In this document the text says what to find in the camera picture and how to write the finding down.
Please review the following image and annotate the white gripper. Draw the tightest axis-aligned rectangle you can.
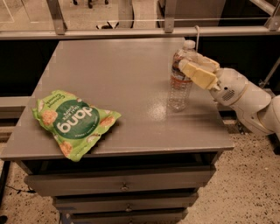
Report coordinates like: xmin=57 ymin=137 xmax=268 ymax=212
xmin=178 ymin=52 xmax=249 ymax=109

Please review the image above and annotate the clear plastic water bottle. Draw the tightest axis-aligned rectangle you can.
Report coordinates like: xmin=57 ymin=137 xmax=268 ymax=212
xmin=168 ymin=40 xmax=196 ymax=112

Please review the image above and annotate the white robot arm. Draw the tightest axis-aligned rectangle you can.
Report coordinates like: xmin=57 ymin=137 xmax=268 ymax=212
xmin=178 ymin=54 xmax=280 ymax=137

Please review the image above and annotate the grey metal railing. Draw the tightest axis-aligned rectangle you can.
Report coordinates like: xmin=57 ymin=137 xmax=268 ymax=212
xmin=0 ymin=0 xmax=280 ymax=40

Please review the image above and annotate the grey drawer cabinet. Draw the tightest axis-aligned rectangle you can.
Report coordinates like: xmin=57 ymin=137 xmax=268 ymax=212
xmin=1 ymin=38 xmax=234 ymax=224

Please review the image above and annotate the green Dang chips bag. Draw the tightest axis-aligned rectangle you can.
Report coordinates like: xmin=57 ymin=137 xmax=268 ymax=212
xmin=32 ymin=90 xmax=121 ymax=162

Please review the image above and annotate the white cable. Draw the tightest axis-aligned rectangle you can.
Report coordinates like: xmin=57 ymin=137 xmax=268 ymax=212
xmin=193 ymin=24 xmax=201 ymax=53

